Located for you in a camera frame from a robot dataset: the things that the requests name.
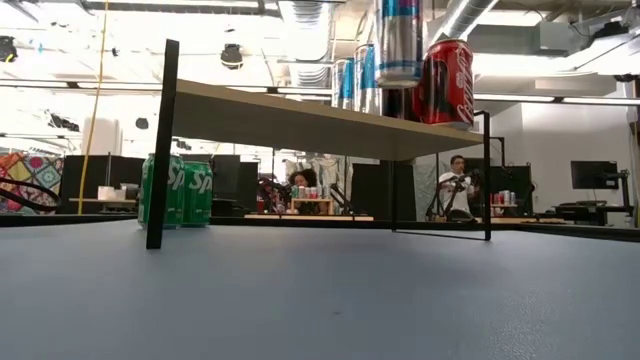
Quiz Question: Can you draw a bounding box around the silver blue Red Bull can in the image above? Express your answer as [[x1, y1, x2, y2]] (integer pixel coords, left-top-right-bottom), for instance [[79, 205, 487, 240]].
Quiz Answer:
[[373, 0, 425, 90], [353, 43, 384, 116]]

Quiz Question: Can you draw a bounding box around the dark blue Red Bull can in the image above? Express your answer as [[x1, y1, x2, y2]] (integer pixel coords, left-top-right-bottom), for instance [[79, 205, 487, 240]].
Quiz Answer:
[[332, 57, 357, 110]]

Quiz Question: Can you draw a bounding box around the small background wooden shelf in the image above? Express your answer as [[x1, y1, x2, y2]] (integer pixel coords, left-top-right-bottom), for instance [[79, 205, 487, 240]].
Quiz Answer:
[[291, 197, 335, 216]]

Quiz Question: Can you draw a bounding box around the wooden shelf with black legs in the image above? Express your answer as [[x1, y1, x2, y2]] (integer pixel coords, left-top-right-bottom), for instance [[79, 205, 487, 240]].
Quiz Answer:
[[145, 38, 493, 250]]

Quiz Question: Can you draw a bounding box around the person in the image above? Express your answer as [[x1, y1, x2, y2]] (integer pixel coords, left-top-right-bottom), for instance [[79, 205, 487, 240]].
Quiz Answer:
[[437, 154, 481, 221], [287, 168, 326, 216]]

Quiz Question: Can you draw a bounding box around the background wooden table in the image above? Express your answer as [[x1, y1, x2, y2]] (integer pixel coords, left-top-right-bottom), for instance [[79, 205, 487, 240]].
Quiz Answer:
[[243, 213, 375, 223]]

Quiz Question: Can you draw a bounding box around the black partition panel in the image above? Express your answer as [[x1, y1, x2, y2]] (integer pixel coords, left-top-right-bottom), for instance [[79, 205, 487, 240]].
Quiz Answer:
[[351, 162, 417, 222], [477, 164, 534, 217]]

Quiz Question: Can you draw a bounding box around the black screen panel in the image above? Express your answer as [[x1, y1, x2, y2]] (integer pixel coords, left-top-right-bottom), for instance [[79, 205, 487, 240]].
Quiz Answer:
[[211, 153, 260, 217]]

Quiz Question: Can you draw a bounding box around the green Sprite can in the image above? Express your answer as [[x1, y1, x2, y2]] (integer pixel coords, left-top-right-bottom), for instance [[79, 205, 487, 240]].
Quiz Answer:
[[138, 153, 187, 230], [182, 161, 215, 228]]

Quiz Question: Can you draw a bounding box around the black ceiling-hung device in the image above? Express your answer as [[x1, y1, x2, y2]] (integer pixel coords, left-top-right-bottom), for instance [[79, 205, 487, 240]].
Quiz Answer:
[[219, 43, 245, 70]]

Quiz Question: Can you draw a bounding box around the white cylindrical column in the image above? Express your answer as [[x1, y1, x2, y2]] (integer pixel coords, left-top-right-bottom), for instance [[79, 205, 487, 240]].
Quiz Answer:
[[81, 118, 122, 156]]

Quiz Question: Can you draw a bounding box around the wooden ledge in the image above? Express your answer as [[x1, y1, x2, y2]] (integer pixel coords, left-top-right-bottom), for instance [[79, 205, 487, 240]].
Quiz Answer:
[[68, 197, 140, 204]]

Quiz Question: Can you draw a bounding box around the black desk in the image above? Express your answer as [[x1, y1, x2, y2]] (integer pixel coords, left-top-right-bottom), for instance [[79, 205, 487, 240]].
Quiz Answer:
[[534, 199, 636, 227]]

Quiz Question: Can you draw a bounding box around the black computer monitor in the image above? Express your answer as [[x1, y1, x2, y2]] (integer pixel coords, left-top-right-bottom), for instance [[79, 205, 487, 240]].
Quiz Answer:
[[570, 160, 620, 190]]

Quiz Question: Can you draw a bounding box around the colourful patchwork quilt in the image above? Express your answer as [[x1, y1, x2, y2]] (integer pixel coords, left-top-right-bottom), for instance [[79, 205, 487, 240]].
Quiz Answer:
[[0, 152, 65, 215]]

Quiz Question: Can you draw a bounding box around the corrugated silver duct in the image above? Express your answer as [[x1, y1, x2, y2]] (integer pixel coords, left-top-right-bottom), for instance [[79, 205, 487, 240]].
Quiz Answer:
[[277, 0, 335, 90]]

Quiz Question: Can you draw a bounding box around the silver ventilation duct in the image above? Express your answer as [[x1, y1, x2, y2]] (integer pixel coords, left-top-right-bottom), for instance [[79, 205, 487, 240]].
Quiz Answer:
[[429, 0, 501, 46]]

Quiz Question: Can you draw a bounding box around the black table frame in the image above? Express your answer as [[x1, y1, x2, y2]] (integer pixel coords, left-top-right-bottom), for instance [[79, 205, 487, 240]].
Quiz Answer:
[[0, 212, 640, 244]]

